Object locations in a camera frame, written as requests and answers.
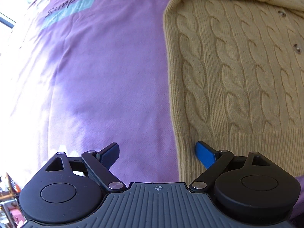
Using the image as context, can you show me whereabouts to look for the yellow cable-knit cardigan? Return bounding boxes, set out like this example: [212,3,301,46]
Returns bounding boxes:
[163,0,303,183]

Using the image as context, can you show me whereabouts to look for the pink floral bed sheet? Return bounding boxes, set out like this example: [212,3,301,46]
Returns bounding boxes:
[1,0,181,188]

